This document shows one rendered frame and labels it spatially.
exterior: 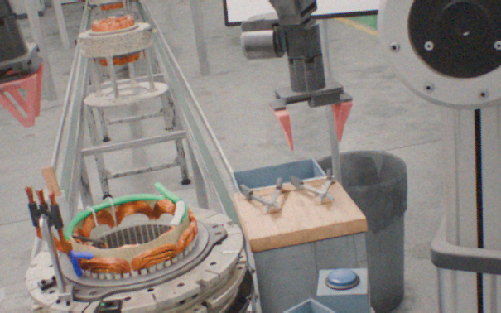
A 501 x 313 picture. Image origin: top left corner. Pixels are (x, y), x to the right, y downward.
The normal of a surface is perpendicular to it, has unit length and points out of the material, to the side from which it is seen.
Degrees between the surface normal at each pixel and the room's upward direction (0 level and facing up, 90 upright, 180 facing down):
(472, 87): 90
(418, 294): 0
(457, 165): 90
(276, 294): 90
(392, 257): 93
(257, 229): 0
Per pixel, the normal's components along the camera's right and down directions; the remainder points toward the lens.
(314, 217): -0.13, -0.93
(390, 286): 0.54, 0.27
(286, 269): 0.15, 0.32
